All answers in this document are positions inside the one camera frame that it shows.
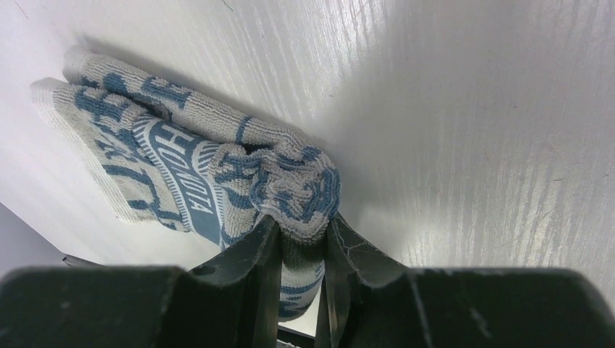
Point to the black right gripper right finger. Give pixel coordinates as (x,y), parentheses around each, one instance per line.
(372,300)

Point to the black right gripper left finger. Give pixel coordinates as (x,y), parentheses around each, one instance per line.
(229,301)

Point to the blue patterned towel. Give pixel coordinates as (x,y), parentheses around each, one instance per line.
(167,153)

